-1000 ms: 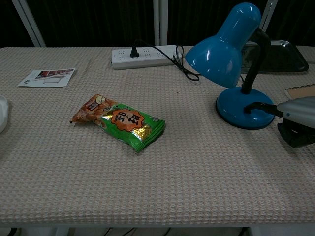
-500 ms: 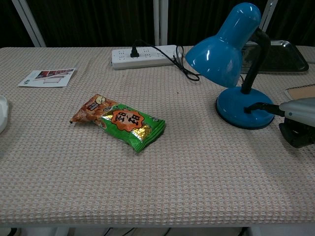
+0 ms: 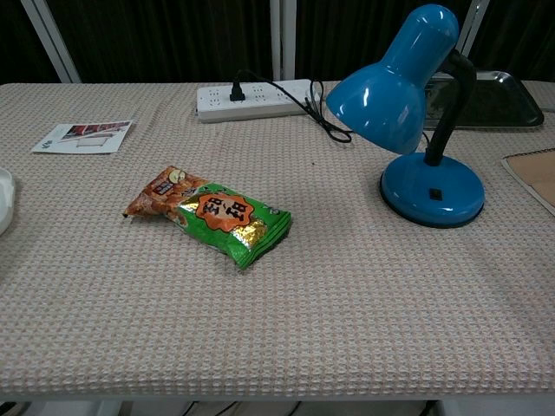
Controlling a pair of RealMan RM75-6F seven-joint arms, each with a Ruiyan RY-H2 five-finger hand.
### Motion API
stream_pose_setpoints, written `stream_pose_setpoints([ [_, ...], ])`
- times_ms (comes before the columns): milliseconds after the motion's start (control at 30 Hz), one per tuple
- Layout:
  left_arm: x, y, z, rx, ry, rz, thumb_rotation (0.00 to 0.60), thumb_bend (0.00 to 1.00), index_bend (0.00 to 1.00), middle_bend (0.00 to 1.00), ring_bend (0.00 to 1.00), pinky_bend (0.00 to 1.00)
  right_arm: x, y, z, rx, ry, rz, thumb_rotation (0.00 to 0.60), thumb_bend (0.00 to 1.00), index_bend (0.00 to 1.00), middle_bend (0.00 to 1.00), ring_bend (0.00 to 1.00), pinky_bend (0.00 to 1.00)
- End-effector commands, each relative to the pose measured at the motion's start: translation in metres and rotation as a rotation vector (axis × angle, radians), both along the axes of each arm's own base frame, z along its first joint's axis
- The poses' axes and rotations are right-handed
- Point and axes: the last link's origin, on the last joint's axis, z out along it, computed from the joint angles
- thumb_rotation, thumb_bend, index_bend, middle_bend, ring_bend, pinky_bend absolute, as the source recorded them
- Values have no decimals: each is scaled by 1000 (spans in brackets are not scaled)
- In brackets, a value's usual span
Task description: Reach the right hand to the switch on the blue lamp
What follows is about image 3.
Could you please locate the white power strip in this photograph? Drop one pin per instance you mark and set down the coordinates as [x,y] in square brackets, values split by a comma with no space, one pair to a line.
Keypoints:
[260,106]

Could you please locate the brown spiral notebook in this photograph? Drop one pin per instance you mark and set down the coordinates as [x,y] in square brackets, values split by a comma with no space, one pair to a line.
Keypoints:
[537,177]

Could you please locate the aluminium partition post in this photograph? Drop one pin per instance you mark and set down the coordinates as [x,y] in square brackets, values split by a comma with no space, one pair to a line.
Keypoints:
[282,39]
[472,26]
[52,43]

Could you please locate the white plastic dish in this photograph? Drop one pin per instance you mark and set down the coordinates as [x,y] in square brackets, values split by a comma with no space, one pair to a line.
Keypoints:
[5,199]

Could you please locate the beige waffle tablecloth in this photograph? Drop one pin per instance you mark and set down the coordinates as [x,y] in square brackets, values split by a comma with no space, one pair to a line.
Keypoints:
[303,303]

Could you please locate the printed paper leaflet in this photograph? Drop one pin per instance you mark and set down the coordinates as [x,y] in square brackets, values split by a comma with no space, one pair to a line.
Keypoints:
[82,138]

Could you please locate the orange green snack bag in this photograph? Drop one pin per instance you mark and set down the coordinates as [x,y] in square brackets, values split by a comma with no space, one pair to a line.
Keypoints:
[217,212]

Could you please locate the metal tray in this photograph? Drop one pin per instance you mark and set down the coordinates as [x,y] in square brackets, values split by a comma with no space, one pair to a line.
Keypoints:
[498,104]

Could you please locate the blue desk lamp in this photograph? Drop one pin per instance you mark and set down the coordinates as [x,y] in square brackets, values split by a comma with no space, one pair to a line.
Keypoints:
[390,108]

